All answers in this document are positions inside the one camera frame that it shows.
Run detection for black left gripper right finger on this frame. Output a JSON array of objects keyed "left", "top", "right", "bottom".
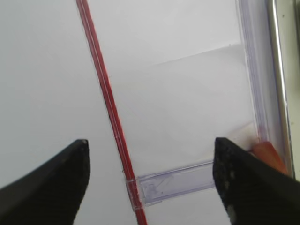
[{"left": 212, "top": 137, "right": 300, "bottom": 225}]

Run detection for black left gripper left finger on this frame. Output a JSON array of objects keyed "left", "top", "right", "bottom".
[{"left": 0, "top": 139, "right": 90, "bottom": 225}]

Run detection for upright tomato slices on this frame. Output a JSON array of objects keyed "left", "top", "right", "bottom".
[{"left": 250, "top": 142, "right": 288, "bottom": 175}]

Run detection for red strip left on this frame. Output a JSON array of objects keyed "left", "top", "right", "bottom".
[{"left": 76, "top": 0, "right": 148, "bottom": 225}]

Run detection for silver metal tray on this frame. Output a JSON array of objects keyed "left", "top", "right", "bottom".
[{"left": 268, "top": 0, "right": 300, "bottom": 180}]

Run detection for clear rail left upper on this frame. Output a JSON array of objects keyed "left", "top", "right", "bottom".
[{"left": 126, "top": 161, "right": 214, "bottom": 211}]

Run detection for clear long rail left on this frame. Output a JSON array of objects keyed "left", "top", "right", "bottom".
[{"left": 234, "top": 0, "right": 288, "bottom": 150}]

